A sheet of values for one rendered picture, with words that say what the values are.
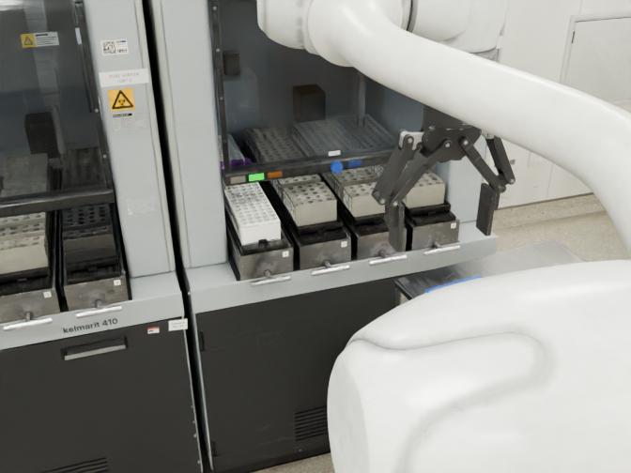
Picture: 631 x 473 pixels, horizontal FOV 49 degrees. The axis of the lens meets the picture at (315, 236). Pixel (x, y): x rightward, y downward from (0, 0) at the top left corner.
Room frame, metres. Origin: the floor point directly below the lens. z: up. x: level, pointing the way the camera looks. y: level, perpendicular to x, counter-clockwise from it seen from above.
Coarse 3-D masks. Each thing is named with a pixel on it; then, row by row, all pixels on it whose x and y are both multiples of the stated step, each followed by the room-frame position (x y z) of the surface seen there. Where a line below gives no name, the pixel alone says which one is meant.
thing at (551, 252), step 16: (496, 256) 1.39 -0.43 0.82; (512, 256) 1.39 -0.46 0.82; (528, 256) 1.39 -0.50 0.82; (544, 256) 1.39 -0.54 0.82; (560, 256) 1.39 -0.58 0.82; (576, 256) 1.39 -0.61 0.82; (432, 272) 1.32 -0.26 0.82; (448, 272) 1.32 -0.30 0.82; (464, 272) 1.32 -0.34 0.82; (480, 272) 1.32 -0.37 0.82; (496, 272) 1.32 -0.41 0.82; (400, 288) 1.27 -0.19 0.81; (416, 288) 1.26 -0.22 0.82; (432, 288) 1.26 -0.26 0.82; (400, 304) 1.28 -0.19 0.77
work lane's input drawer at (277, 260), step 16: (224, 208) 1.65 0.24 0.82; (272, 240) 1.48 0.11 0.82; (240, 256) 1.42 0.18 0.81; (256, 256) 1.43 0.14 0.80; (272, 256) 1.44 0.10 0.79; (288, 256) 1.46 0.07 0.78; (240, 272) 1.42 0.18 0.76; (256, 272) 1.43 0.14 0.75; (272, 272) 1.44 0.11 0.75; (288, 272) 1.45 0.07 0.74
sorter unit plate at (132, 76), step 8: (104, 72) 1.43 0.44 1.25; (112, 72) 1.44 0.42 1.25; (120, 72) 1.44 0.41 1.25; (128, 72) 1.45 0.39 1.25; (136, 72) 1.45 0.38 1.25; (144, 72) 1.46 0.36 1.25; (104, 80) 1.43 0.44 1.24; (112, 80) 1.43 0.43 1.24; (120, 80) 1.44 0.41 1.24; (128, 80) 1.44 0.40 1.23; (136, 80) 1.45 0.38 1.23; (144, 80) 1.45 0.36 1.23
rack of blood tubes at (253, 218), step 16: (224, 192) 1.65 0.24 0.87; (240, 192) 1.65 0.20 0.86; (256, 192) 1.65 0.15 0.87; (240, 208) 1.56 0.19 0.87; (256, 208) 1.56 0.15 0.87; (272, 208) 1.56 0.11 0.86; (240, 224) 1.47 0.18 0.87; (256, 224) 1.47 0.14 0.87; (272, 224) 1.48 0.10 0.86; (240, 240) 1.47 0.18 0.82; (256, 240) 1.47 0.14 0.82
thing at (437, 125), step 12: (432, 108) 0.81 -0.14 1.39; (432, 120) 0.81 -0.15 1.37; (444, 120) 0.80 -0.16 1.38; (456, 120) 0.80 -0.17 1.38; (432, 132) 0.82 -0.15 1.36; (444, 132) 0.82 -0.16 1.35; (456, 132) 0.83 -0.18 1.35; (468, 132) 0.83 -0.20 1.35; (480, 132) 0.84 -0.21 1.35; (432, 144) 0.82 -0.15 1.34; (456, 144) 0.83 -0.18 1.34; (444, 156) 0.82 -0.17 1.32; (456, 156) 0.83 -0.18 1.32
